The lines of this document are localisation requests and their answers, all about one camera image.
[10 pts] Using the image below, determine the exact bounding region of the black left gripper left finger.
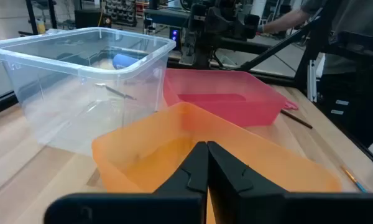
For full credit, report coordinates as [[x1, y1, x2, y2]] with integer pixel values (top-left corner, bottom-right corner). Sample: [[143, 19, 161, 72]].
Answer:
[[45, 141, 209, 224]]

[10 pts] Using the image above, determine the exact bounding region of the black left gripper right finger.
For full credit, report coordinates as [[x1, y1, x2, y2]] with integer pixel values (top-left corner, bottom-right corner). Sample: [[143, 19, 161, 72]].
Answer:
[[207, 141, 373, 224]]

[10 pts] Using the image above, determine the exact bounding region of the dark handled paintbrush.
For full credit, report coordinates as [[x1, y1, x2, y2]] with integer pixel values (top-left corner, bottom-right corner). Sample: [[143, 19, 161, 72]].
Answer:
[[94, 83, 137, 101], [280, 109, 313, 129]]

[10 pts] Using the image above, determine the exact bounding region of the blue paint bottle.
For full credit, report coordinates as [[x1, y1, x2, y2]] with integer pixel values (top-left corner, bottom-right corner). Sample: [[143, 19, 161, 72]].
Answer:
[[113, 53, 140, 70]]

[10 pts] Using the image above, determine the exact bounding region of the control box with blue lights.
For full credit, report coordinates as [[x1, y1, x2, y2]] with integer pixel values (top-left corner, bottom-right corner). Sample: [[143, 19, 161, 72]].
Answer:
[[168, 27, 182, 51]]

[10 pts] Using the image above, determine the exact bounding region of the orange plastic bin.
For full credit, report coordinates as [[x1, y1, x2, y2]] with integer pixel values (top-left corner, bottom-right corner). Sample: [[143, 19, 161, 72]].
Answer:
[[91, 101, 343, 224]]

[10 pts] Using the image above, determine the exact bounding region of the blue topped table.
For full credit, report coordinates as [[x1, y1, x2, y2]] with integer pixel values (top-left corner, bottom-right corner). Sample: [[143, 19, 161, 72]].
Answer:
[[142, 8, 192, 28]]

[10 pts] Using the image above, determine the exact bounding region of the pink plastic bin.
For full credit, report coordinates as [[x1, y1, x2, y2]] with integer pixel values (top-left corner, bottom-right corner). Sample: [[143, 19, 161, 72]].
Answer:
[[163, 68, 287, 128]]

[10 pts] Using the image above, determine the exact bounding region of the black parts organizer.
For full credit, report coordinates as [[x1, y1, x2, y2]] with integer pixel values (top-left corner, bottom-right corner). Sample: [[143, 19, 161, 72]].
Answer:
[[104, 0, 137, 27]]

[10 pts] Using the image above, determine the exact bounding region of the silver aluminium profile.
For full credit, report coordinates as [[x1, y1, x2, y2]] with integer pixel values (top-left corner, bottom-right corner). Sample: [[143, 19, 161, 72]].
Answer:
[[306, 58, 318, 103]]

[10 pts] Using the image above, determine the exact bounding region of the clear plastic bin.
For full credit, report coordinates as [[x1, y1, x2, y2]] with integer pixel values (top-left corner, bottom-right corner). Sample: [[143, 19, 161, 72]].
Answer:
[[0, 27, 177, 156]]

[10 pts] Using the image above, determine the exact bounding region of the person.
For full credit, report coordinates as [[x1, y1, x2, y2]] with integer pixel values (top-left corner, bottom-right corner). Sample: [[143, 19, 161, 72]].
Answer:
[[257, 0, 373, 149]]

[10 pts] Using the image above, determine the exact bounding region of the black equipment case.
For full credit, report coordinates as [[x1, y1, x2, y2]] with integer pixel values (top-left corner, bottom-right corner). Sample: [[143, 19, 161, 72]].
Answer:
[[73, 8, 113, 29]]

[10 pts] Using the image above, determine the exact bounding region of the black metal stand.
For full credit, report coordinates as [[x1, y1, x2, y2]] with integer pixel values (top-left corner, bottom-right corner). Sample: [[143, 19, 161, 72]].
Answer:
[[17, 0, 58, 37]]

